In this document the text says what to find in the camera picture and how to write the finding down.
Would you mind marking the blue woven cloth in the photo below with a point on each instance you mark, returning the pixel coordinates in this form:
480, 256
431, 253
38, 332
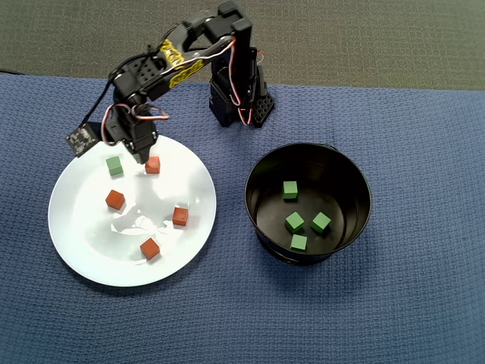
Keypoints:
341, 322

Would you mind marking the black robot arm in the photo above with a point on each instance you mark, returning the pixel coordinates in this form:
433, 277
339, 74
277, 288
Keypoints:
148, 72

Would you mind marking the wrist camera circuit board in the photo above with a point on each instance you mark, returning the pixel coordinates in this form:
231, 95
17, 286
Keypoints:
80, 138

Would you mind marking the white round plate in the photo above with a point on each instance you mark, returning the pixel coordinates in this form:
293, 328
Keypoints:
132, 235

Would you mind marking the black metal bucket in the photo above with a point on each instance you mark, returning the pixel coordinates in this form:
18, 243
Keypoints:
352, 197

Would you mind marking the red cube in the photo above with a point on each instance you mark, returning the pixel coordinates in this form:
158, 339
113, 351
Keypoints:
180, 216
149, 248
152, 165
115, 199

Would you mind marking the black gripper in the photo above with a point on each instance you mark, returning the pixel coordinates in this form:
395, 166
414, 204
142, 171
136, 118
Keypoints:
141, 149

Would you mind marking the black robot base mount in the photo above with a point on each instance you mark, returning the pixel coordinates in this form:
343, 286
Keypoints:
261, 110

